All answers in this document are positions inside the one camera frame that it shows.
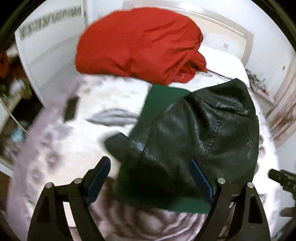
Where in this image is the black leather jacket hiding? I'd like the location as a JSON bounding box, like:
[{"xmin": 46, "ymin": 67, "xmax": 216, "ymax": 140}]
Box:
[{"xmin": 104, "ymin": 78, "xmax": 261, "ymax": 209}]

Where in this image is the green striped jacket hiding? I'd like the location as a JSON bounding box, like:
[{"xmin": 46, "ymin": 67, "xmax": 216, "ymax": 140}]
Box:
[{"xmin": 105, "ymin": 85, "xmax": 211, "ymax": 214}]

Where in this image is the floral white bed blanket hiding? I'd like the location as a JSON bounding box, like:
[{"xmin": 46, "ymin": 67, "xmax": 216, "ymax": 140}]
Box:
[{"xmin": 5, "ymin": 74, "xmax": 280, "ymax": 241}]

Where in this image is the black phone on bed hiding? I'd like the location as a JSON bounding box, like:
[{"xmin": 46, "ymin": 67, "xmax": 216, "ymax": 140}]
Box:
[{"xmin": 64, "ymin": 96, "xmax": 79, "ymax": 122}]

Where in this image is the white pillow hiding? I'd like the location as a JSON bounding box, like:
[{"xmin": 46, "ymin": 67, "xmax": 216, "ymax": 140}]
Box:
[{"xmin": 188, "ymin": 45, "xmax": 250, "ymax": 90}]

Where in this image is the red garment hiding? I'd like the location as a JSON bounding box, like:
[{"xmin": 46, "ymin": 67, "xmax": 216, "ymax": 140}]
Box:
[{"xmin": 75, "ymin": 7, "xmax": 207, "ymax": 85}]

